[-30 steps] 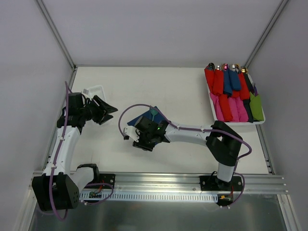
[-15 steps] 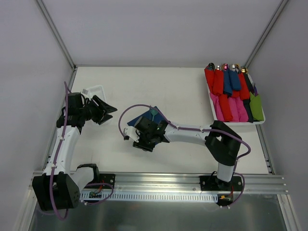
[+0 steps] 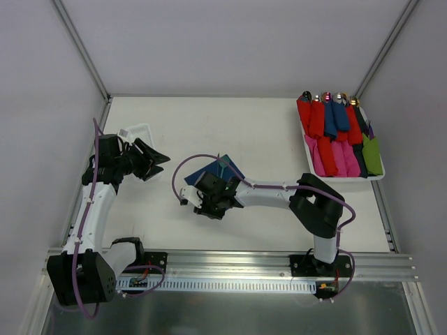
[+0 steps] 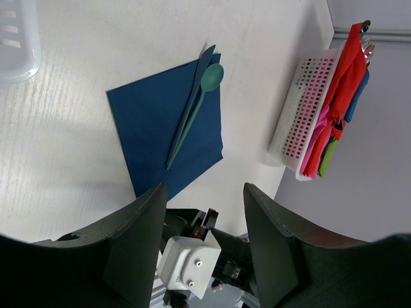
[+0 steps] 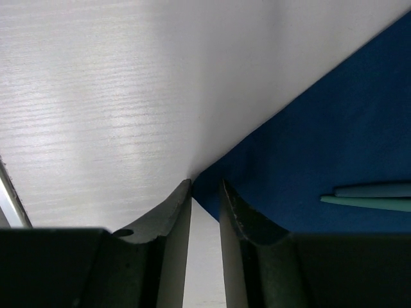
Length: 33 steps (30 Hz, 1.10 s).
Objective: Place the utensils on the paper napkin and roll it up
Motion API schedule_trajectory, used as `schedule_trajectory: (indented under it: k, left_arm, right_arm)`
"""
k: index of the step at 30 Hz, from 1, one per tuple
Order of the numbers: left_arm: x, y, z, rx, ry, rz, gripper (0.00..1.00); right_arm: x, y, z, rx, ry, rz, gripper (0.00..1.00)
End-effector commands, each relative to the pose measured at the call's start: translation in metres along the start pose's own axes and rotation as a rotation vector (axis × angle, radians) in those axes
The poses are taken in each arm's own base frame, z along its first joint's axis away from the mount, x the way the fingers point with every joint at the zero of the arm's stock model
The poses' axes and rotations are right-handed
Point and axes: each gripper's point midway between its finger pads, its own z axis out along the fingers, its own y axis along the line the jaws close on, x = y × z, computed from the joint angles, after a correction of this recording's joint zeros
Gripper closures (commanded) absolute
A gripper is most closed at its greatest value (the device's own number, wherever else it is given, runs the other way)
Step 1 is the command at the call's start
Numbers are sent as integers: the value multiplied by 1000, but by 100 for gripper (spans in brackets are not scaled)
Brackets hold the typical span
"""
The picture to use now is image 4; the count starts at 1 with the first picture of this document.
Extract teal plastic spoon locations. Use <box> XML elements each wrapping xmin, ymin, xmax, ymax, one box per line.
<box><xmin>166</xmin><ymin>64</ymin><xmax>224</xmax><ymax>170</ymax></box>

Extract blue plastic knife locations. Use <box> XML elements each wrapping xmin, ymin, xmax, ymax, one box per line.
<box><xmin>166</xmin><ymin>45</ymin><xmax>216</xmax><ymax>168</ymax></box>

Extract dark blue paper napkin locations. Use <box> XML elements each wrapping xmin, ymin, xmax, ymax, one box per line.
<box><xmin>107</xmin><ymin>60</ymin><xmax>223</xmax><ymax>198</ymax></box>

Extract large white plastic basket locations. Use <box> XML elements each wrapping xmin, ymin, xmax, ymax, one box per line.
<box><xmin>268</xmin><ymin>45</ymin><xmax>344</xmax><ymax>181</ymax></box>

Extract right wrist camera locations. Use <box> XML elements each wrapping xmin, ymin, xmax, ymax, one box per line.
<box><xmin>157</xmin><ymin>220</ymin><xmax>222</xmax><ymax>299</ymax></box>

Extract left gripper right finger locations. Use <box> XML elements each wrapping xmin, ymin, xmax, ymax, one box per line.
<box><xmin>243</xmin><ymin>183</ymin><xmax>410</xmax><ymax>307</ymax></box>

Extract blue napkin roll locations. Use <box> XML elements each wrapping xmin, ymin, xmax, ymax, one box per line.
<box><xmin>333</xmin><ymin>69</ymin><xmax>370</xmax><ymax>140</ymax></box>

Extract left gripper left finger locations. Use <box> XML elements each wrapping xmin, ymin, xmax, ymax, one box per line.
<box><xmin>1</xmin><ymin>184</ymin><xmax>168</xmax><ymax>307</ymax></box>

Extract small white plastic basket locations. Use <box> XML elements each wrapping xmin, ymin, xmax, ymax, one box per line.
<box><xmin>1</xmin><ymin>0</ymin><xmax>42</xmax><ymax>83</ymax></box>

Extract green napkin roll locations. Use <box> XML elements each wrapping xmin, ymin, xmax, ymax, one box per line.
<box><xmin>317</xmin><ymin>137</ymin><xmax>338</xmax><ymax>178</ymax></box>

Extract pink napkin roll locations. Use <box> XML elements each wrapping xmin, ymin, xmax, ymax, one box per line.
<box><xmin>302</xmin><ymin>106</ymin><xmax>329</xmax><ymax>170</ymax></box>

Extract red napkin roll outer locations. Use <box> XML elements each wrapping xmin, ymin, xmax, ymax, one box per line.
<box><xmin>302</xmin><ymin>20</ymin><xmax>371</xmax><ymax>179</ymax></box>

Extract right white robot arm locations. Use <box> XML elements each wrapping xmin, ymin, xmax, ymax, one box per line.
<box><xmin>157</xmin><ymin>209</ymin><xmax>254</xmax><ymax>307</ymax></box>

